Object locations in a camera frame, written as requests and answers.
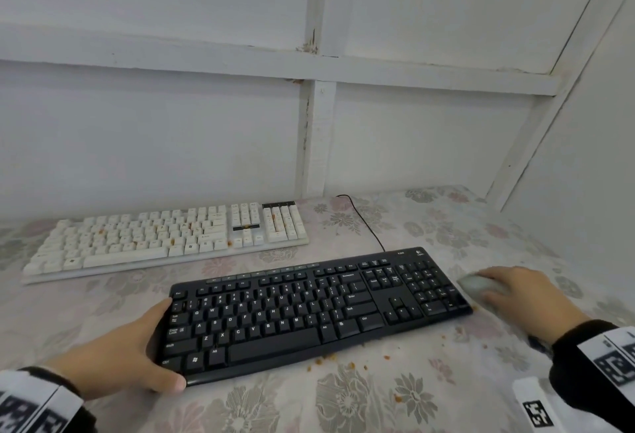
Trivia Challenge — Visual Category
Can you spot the grey fluffy cloth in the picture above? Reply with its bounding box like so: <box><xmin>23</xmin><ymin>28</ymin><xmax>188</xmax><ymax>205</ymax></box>
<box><xmin>456</xmin><ymin>274</ymin><xmax>512</xmax><ymax>312</ymax></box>

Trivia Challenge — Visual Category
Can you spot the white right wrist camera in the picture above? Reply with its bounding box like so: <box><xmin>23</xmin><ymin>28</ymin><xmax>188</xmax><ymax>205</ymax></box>
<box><xmin>511</xmin><ymin>376</ymin><xmax>621</xmax><ymax>433</ymax></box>

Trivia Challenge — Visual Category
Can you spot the person's right forearm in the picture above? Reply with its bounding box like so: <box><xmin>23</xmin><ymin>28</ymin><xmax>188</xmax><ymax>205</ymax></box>
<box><xmin>548</xmin><ymin>319</ymin><xmax>635</xmax><ymax>431</ymax></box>

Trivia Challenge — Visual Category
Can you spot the white marker right wristband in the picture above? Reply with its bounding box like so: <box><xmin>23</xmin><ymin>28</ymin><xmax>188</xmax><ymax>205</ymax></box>
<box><xmin>577</xmin><ymin>326</ymin><xmax>635</xmax><ymax>389</ymax></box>

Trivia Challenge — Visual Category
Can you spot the person's right hand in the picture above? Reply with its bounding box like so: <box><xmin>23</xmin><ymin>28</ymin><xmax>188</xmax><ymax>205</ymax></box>
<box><xmin>476</xmin><ymin>266</ymin><xmax>591</xmax><ymax>344</ymax></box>

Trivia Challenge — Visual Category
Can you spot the white marker left wristband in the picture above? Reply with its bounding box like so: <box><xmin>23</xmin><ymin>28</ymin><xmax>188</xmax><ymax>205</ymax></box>
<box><xmin>0</xmin><ymin>370</ymin><xmax>84</xmax><ymax>433</ymax></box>

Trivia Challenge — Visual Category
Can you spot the white marker wristband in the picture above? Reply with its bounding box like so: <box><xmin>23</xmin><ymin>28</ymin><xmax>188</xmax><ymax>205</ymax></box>
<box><xmin>577</xmin><ymin>326</ymin><xmax>635</xmax><ymax>389</ymax></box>
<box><xmin>0</xmin><ymin>370</ymin><xmax>84</xmax><ymax>433</ymax></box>

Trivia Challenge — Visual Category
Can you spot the white wooden frame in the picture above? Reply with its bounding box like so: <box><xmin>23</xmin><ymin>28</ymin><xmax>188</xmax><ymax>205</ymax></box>
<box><xmin>0</xmin><ymin>0</ymin><xmax>635</xmax><ymax>213</ymax></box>

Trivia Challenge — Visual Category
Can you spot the white keyboard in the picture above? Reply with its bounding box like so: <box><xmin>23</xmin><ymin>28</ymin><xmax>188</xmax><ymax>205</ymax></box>
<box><xmin>21</xmin><ymin>201</ymin><xmax>310</xmax><ymax>285</ymax></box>

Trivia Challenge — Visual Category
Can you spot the person's left forearm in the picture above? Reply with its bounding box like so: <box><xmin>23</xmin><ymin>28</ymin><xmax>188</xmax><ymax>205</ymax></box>
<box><xmin>17</xmin><ymin>366</ymin><xmax>98</xmax><ymax>433</ymax></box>

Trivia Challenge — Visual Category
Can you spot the floral tablecloth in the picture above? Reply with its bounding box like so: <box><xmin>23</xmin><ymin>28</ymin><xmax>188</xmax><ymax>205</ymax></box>
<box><xmin>0</xmin><ymin>184</ymin><xmax>635</xmax><ymax>433</ymax></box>

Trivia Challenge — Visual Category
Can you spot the person's left hand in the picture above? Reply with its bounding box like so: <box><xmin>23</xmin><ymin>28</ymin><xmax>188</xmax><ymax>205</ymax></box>
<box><xmin>44</xmin><ymin>297</ymin><xmax>187</xmax><ymax>401</ymax></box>

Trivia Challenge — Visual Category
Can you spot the black keyboard cable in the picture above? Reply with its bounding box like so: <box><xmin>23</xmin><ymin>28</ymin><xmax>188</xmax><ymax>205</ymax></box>
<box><xmin>336</xmin><ymin>194</ymin><xmax>387</xmax><ymax>254</ymax></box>

